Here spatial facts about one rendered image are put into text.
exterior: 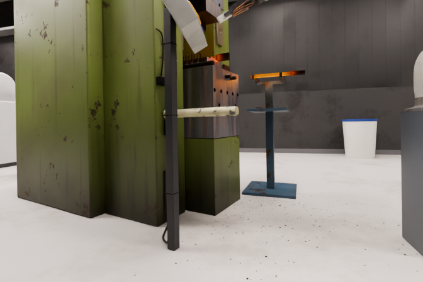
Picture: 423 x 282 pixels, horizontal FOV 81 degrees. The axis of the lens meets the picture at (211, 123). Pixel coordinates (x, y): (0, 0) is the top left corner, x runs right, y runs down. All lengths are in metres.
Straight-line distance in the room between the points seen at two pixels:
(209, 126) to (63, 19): 1.18
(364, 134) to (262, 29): 2.48
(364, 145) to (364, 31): 1.94
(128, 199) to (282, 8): 4.30
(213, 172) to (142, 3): 1.05
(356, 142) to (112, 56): 3.56
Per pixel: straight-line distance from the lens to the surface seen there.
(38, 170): 2.20
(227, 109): 1.19
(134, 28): 1.58
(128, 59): 1.57
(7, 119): 4.45
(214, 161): 1.51
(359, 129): 4.23
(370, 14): 5.17
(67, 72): 1.86
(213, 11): 1.78
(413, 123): 1.37
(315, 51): 4.84
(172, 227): 1.20
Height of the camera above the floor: 0.56
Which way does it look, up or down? level
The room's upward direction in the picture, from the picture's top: 1 degrees counter-clockwise
